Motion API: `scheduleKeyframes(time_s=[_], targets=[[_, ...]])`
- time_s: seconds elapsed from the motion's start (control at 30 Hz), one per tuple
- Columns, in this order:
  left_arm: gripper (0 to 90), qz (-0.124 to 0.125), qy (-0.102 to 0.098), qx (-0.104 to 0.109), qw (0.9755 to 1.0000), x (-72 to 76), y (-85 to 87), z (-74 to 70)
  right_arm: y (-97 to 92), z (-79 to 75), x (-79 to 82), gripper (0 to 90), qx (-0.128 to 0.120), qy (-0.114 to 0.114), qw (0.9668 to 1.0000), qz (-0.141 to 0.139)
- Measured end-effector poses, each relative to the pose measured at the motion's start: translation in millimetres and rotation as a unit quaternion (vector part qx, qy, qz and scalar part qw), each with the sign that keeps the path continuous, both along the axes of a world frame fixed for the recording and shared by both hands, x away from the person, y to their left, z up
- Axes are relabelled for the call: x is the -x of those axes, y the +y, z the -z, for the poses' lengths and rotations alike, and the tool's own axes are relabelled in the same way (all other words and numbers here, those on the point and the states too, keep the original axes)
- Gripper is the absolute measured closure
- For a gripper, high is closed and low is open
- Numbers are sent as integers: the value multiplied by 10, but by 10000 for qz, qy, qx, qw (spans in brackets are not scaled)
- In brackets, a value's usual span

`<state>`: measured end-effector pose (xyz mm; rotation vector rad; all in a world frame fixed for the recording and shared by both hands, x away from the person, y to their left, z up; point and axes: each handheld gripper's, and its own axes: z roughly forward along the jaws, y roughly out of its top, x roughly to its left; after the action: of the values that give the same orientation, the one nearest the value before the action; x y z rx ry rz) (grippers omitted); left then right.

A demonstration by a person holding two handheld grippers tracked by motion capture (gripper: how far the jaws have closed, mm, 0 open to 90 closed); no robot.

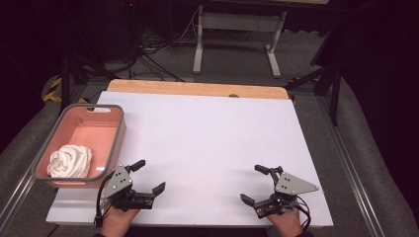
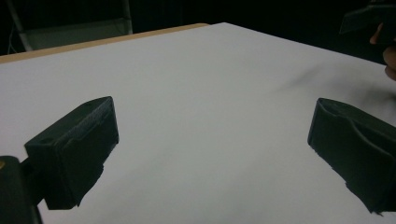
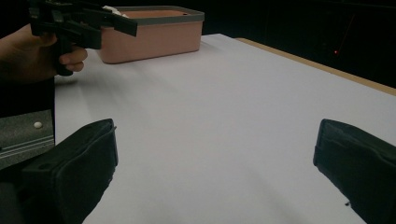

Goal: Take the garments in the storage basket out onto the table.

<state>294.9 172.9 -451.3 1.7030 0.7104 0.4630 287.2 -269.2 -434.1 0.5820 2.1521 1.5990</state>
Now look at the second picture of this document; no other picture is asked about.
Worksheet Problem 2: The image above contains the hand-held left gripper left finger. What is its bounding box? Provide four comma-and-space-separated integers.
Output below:
24, 96, 120, 211

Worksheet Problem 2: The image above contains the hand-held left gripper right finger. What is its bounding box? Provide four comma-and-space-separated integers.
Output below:
307, 97, 396, 216

